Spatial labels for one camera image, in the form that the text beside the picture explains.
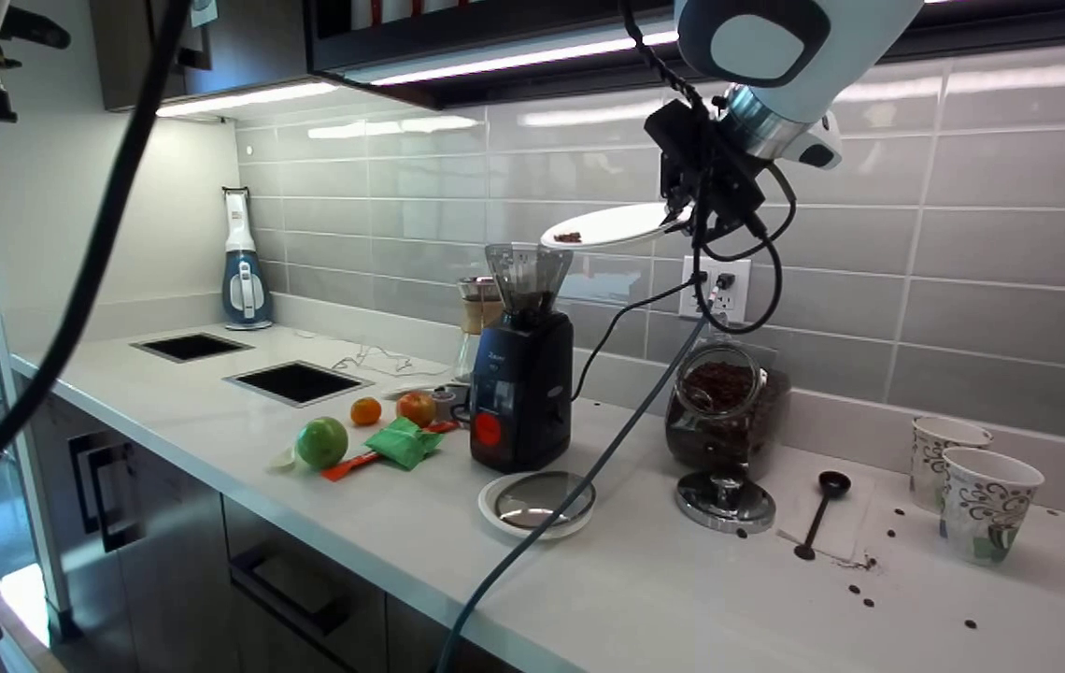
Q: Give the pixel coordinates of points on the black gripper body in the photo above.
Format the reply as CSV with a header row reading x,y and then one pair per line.
x,y
709,186

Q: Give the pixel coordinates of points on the white plate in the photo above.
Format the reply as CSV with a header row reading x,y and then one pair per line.
x,y
612,227

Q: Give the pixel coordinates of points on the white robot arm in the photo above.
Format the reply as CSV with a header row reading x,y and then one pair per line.
x,y
782,64

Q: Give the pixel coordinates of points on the glass coffee bean jar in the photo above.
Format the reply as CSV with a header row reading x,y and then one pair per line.
x,y
718,410

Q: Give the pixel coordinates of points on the black coffee grinder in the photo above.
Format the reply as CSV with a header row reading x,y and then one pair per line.
x,y
521,384

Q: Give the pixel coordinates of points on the black coffee scoop spoon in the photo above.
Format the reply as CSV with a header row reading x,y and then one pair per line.
x,y
830,489

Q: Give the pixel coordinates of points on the chrome jar lid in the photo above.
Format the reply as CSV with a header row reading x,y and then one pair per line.
x,y
728,501

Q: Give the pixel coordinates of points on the patterned paper cup back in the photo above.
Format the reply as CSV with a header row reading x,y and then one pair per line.
x,y
931,439

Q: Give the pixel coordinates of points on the patterned paper cup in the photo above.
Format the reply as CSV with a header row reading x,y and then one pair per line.
x,y
931,439
983,501

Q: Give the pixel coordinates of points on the red apple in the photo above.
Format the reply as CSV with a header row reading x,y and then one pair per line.
x,y
417,404

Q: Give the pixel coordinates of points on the orange fruit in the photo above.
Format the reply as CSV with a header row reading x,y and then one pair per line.
x,y
366,413

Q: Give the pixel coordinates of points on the patterned paper cup front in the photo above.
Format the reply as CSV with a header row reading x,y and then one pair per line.
x,y
983,501

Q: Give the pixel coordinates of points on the green apple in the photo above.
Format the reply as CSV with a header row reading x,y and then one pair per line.
x,y
323,441

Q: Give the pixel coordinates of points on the blue white handheld vacuum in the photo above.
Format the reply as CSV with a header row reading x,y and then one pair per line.
x,y
243,289

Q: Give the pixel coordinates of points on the white wall outlet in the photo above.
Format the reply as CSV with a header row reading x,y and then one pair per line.
x,y
718,284

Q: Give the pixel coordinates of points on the black cabinet handle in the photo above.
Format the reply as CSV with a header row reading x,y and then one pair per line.
x,y
95,463

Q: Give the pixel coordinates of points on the black camera on stand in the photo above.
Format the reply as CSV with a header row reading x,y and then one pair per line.
x,y
24,29

